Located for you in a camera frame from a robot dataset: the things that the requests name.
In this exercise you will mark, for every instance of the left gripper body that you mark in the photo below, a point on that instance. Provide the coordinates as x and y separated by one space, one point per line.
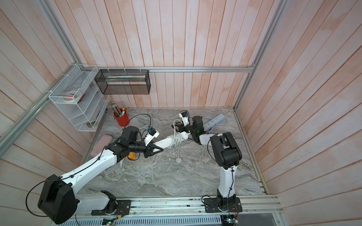
148 150

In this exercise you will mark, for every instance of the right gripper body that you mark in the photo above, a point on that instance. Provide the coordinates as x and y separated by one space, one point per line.
189 129

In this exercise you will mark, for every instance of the white power strip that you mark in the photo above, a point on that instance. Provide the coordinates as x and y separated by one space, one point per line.
172 140

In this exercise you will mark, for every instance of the yellow power strip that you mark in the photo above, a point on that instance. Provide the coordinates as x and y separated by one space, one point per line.
131 156

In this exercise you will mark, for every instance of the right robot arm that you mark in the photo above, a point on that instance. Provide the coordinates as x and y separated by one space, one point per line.
227 155

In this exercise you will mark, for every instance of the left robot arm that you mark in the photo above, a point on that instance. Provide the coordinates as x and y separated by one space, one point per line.
59 198

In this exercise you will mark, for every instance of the grey power strip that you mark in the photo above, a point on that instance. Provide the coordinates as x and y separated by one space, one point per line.
217 121

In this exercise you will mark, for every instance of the red metal pencil cup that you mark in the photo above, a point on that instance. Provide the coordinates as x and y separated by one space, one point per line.
123 119

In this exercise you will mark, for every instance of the pink case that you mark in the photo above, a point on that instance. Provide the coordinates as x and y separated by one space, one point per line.
103 142

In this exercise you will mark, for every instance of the pencils and pens bundle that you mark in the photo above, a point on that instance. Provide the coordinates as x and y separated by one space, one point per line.
118 112

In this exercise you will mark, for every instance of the tape roll on shelf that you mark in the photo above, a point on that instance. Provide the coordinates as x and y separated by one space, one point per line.
72 96

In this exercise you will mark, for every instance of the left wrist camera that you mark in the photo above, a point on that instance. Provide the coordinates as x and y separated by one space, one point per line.
151 133

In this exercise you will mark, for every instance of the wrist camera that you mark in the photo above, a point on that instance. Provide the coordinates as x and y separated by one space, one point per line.
151 133
184 115

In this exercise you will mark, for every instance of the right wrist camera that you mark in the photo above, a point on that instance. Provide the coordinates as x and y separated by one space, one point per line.
184 115

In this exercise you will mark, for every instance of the black mesh wall basket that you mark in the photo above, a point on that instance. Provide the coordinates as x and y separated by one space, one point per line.
123 81

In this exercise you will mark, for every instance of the white wire mesh shelf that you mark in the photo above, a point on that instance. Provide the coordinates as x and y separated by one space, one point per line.
86 114

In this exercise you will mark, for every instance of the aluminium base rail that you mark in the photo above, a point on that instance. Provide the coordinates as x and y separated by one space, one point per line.
250 210

